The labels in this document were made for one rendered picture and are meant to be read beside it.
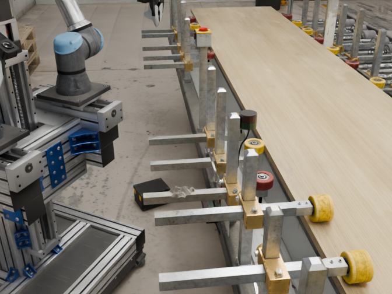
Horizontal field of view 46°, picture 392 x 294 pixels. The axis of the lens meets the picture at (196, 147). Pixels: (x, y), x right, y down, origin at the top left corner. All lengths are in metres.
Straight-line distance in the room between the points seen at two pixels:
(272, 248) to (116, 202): 2.03
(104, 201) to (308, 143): 1.65
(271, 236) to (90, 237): 1.49
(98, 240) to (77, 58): 0.98
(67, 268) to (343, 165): 1.36
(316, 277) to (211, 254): 1.79
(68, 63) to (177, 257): 1.25
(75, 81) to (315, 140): 1.01
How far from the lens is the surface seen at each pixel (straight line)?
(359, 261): 1.22
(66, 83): 1.97
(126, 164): 3.50
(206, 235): 2.77
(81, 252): 2.40
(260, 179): 1.60
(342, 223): 1.45
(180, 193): 1.56
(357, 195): 1.59
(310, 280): 0.89
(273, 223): 1.11
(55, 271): 2.33
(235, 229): 1.69
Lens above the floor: 1.75
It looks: 28 degrees down
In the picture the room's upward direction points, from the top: straight up
